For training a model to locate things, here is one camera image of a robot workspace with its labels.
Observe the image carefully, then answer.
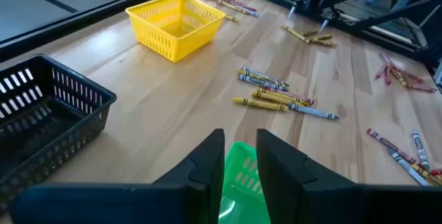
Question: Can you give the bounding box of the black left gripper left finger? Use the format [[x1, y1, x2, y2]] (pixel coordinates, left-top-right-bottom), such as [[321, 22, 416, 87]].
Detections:
[[9, 129, 226, 224]]

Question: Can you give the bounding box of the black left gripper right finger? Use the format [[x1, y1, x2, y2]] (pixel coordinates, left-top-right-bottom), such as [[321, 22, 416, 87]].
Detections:
[[256, 129, 442, 224]]

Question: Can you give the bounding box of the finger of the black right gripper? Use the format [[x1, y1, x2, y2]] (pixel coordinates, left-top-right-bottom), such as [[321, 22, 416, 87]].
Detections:
[[287, 1, 302, 20], [318, 15, 332, 33]]

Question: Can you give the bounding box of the green plastic basket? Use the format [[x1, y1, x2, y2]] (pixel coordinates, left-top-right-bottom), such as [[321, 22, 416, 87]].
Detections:
[[218, 141, 272, 224]]

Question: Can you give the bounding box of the yellow plastic basket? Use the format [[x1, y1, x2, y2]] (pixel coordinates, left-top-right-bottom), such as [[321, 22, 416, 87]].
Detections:
[[124, 0, 227, 63]]

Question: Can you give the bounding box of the black plastic basket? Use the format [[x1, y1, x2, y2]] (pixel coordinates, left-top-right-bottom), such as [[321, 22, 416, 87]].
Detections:
[[0, 53, 117, 214]]

